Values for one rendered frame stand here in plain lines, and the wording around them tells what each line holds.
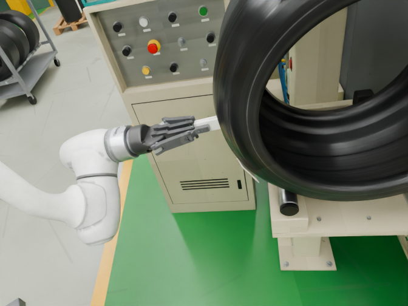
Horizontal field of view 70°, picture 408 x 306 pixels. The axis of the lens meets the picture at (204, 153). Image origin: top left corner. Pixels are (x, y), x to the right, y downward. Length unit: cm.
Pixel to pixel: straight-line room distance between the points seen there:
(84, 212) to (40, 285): 140
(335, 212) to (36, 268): 181
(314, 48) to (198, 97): 60
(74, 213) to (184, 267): 110
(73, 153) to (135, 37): 67
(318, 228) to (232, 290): 89
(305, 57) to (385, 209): 46
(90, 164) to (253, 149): 40
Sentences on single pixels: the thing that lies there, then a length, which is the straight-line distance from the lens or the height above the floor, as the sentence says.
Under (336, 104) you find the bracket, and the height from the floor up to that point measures 95.
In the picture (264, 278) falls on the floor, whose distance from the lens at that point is 165.
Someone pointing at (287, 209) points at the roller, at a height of 91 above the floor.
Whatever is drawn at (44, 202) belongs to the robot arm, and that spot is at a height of 108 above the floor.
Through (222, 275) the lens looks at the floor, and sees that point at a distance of 168.
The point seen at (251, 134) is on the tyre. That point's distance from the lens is 56.
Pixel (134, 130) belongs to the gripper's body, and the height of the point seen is 111.
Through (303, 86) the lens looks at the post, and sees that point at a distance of 95.
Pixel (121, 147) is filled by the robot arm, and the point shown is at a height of 108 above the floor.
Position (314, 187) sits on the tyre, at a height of 99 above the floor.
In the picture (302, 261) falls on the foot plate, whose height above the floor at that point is 1.
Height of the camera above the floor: 149
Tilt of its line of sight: 40 degrees down
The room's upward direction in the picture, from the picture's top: 15 degrees counter-clockwise
